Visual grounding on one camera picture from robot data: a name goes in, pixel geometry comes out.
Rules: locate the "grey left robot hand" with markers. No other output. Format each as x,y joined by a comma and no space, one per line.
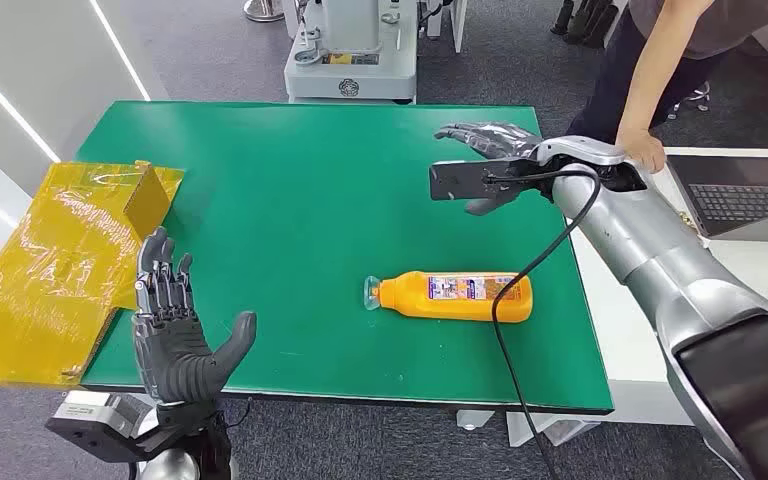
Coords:
168,358

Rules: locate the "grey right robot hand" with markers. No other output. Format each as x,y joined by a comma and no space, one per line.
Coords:
500,140

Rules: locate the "orange plastic bottle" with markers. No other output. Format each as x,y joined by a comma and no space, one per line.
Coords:
410,298

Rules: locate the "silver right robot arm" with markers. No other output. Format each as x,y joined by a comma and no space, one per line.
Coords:
656,252

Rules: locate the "person's forearm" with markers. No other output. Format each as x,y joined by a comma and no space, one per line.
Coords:
646,99

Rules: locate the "person's hand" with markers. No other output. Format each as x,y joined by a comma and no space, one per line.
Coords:
642,151

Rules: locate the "black stand legs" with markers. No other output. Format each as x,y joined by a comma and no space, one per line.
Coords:
583,23

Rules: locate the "yellow taped cardboard box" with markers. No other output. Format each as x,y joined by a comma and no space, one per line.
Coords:
46,278

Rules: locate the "white grey machine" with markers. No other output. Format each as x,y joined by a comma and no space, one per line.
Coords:
351,73

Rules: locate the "green table mat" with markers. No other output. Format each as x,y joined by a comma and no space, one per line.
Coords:
324,199

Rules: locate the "office chair base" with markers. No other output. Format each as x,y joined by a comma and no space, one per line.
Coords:
695,99

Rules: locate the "person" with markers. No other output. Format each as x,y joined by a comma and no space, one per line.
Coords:
689,26

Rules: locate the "white desk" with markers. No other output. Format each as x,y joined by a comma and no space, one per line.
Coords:
622,344

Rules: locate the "grey laptop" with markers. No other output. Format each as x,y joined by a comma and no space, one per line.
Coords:
742,199

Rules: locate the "chrome stand base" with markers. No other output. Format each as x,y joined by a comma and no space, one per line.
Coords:
263,10

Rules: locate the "white table leg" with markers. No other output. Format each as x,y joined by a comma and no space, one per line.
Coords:
569,429

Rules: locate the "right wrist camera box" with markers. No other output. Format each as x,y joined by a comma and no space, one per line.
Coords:
457,180

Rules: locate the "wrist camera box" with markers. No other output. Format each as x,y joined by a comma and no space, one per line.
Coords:
92,424
457,180

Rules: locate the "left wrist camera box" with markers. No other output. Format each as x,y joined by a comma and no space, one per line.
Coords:
92,424

